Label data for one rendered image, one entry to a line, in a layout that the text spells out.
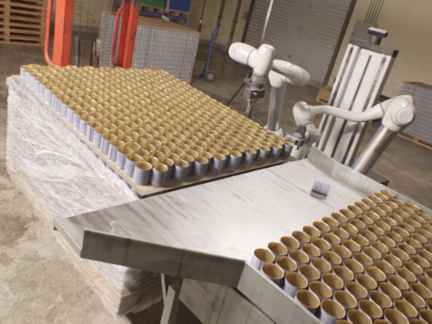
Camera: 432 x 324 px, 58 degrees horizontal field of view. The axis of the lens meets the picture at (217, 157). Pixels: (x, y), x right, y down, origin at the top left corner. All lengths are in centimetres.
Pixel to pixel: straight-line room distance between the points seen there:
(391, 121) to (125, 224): 164
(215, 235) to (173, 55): 616
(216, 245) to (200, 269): 19
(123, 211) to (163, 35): 589
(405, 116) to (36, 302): 236
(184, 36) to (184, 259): 648
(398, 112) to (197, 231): 142
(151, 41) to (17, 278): 506
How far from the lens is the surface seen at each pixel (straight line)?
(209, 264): 121
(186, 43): 754
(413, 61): 1053
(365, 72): 291
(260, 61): 221
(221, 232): 146
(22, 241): 308
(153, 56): 715
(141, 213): 147
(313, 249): 143
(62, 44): 293
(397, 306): 140
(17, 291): 272
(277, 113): 294
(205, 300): 144
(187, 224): 146
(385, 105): 262
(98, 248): 123
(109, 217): 143
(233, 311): 136
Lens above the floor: 188
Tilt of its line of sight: 23 degrees down
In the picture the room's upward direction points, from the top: 14 degrees clockwise
